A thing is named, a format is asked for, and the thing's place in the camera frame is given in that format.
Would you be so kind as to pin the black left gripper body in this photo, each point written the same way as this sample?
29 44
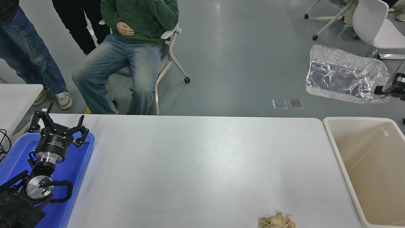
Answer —
53 144

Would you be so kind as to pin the foil tray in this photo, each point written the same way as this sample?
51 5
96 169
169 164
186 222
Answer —
341 76

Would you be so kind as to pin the seated person's right hand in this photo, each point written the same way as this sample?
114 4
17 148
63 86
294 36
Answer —
124 29

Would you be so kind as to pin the white table foot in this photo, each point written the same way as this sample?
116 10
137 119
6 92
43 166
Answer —
392 56

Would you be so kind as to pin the blue plastic tray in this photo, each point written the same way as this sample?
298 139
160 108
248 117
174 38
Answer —
79 164

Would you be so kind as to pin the white side table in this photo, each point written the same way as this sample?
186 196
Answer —
15 101

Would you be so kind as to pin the white shell chair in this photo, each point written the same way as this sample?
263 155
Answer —
367 19

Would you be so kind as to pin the large pale bin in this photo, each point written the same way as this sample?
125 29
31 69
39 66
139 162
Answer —
373 164

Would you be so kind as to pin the standing person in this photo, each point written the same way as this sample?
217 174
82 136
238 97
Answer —
25 47
79 22

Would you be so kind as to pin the seated person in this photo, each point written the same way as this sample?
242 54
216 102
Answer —
126 63

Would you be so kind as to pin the white rolling chair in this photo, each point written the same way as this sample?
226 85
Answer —
329 23

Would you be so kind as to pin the clear floor plate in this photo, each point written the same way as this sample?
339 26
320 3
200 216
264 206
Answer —
295 104
280 104

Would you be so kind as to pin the grey office chair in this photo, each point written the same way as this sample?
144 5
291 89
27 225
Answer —
167 60

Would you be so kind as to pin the crumpled tan paper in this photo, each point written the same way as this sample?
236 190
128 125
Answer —
277 221

